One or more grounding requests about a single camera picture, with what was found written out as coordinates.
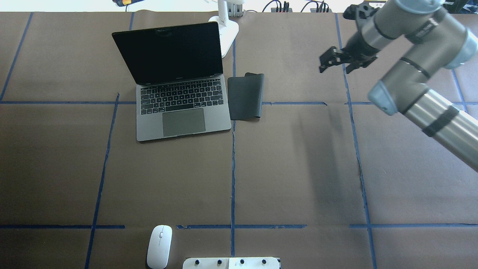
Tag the grey laptop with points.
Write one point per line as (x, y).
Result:
(180, 83)

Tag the white pillar mount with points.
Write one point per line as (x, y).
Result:
(232, 263)

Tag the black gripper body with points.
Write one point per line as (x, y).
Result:
(359, 46)

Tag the black mouse pad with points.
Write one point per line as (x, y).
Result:
(245, 96)

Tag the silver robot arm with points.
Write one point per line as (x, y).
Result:
(438, 41)

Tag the brown paper table cover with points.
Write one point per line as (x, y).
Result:
(323, 179)

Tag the white computer mouse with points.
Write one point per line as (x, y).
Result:
(159, 247)

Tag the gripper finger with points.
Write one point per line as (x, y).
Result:
(359, 64)
(332, 57)

